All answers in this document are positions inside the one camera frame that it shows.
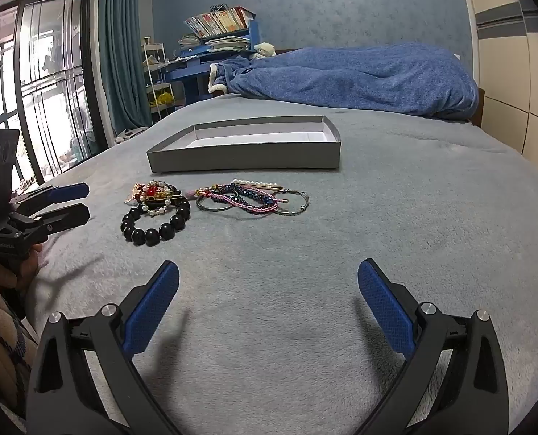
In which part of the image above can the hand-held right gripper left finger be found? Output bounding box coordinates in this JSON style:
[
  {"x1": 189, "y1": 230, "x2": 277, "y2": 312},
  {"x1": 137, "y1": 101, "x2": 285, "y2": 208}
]
[{"x1": 24, "y1": 260, "x2": 181, "y2": 435}]

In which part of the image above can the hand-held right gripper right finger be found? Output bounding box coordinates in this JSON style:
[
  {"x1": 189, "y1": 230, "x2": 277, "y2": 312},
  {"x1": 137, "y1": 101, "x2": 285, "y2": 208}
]
[{"x1": 357, "y1": 258, "x2": 510, "y2": 435}]

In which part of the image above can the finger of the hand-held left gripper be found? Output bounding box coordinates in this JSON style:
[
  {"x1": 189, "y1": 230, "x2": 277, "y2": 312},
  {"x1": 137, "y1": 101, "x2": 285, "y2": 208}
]
[
  {"x1": 20, "y1": 204, "x2": 91, "y2": 244},
  {"x1": 10, "y1": 182, "x2": 91, "y2": 216}
]

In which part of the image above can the gold ornament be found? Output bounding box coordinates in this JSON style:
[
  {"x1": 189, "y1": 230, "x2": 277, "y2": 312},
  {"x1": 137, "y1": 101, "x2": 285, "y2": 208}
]
[{"x1": 124, "y1": 183, "x2": 147, "y2": 204}]

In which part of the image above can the black bead bracelet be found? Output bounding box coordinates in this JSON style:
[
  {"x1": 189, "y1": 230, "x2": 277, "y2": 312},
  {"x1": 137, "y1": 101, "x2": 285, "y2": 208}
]
[{"x1": 120, "y1": 199, "x2": 191, "y2": 247}]

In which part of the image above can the pearl bead bracelet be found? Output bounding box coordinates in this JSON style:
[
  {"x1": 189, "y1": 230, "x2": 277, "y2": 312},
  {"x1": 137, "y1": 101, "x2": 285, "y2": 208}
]
[{"x1": 140, "y1": 181, "x2": 181, "y2": 217}]

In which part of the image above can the dark metal ring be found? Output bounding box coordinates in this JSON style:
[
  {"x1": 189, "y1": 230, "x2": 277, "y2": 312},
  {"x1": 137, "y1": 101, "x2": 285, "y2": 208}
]
[{"x1": 196, "y1": 194, "x2": 241, "y2": 213}]

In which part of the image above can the silver metal ring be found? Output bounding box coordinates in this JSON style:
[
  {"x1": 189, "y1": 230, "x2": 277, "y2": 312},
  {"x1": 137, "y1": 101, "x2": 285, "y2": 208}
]
[{"x1": 269, "y1": 189, "x2": 310, "y2": 215}]

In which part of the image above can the pink braided bracelet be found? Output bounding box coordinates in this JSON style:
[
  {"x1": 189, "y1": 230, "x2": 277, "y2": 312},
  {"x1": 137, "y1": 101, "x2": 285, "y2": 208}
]
[{"x1": 186, "y1": 188, "x2": 280, "y2": 214}]

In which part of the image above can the dark blue braided bracelet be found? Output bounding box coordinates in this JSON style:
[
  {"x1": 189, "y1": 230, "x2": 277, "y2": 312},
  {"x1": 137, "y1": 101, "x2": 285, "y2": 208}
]
[{"x1": 206, "y1": 183, "x2": 279, "y2": 207}]

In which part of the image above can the pearl hairpin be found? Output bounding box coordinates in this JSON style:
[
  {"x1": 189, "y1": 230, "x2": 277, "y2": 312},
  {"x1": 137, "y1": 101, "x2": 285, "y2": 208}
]
[{"x1": 232, "y1": 178, "x2": 286, "y2": 192}]

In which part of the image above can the grey cardboard box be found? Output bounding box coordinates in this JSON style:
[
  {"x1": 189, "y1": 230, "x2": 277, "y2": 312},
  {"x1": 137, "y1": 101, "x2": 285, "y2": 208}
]
[{"x1": 146, "y1": 115, "x2": 342, "y2": 174}]

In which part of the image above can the person's left forearm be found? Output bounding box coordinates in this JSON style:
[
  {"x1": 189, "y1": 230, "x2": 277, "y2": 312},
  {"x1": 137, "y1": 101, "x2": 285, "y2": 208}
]
[{"x1": 0, "y1": 260, "x2": 41, "y2": 420}]

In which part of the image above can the person's left hand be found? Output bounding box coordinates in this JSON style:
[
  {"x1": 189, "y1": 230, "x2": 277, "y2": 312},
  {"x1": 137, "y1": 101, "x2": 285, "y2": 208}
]
[{"x1": 0, "y1": 244, "x2": 47, "y2": 293}]

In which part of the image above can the black framed window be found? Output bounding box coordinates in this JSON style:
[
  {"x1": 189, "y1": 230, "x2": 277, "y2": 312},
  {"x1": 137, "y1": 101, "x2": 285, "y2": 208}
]
[{"x1": 0, "y1": 0, "x2": 107, "y2": 191}]

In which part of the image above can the grey bed cover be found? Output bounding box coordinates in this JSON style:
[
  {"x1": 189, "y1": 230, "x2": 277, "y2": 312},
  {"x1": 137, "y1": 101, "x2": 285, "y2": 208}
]
[{"x1": 24, "y1": 92, "x2": 538, "y2": 435}]

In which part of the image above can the teal curtain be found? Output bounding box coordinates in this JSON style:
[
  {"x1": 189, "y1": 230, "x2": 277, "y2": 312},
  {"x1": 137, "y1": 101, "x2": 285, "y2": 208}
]
[{"x1": 98, "y1": 0, "x2": 154, "y2": 134}]

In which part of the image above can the white shelf cart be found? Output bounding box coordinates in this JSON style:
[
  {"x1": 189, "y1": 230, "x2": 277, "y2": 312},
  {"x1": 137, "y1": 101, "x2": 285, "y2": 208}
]
[{"x1": 141, "y1": 43, "x2": 175, "y2": 123}]

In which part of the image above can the stack of papers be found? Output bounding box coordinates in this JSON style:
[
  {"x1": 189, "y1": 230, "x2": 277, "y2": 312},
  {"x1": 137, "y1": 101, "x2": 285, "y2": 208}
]
[{"x1": 178, "y1": 34, "x2": 252, "y2": 53}]

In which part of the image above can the row of books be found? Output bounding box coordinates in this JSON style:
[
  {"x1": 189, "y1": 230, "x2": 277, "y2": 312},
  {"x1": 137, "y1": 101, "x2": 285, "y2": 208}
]
[{"x1": 185, "y1": 6, "x2": 257, "y2": 39}]

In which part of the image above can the blue blanket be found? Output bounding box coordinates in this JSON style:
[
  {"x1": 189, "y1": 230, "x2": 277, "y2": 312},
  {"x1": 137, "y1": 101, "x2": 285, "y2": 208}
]
[{"x1": 210, "y1": 42, "x2": 479, "y2": 121}]

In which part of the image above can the beige wardrobe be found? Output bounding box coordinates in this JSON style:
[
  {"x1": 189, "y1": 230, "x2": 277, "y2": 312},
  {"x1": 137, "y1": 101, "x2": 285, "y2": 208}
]
[{"x1": 455, "y1": 0, "x2": 538, "y2": 182}]

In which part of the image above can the brown bed frame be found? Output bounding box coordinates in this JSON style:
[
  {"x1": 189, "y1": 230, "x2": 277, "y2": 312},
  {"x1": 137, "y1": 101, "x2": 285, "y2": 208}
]
[{"x1": 468, "y1": 88, "x2": 485, "y2": 128}]

